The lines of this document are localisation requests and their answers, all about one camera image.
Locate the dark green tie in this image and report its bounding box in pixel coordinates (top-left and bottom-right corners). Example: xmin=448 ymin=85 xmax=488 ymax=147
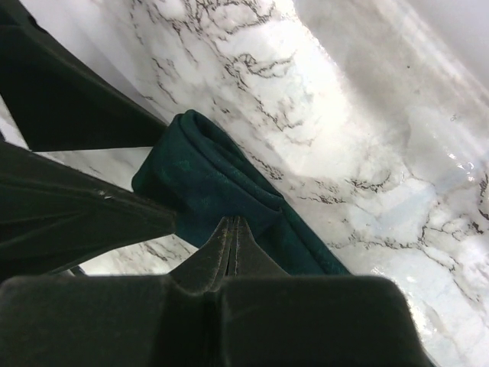
xmin=131 ymin=110 xmax=348 ymax=275

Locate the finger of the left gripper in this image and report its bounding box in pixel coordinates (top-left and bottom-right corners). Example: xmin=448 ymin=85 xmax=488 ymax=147
xmin=1 ymin=142 xmax=176 ymax=280
xmin=1 ymin=1 xmax=166 ymax=151

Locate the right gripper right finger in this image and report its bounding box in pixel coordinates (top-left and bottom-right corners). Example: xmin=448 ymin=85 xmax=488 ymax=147
xmin=209 ymin=217 xmax=430 ymax=366

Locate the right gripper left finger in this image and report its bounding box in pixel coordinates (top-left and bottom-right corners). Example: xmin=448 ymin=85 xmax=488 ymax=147
xmin=1 ymin=218 xmax=234 ymax=366

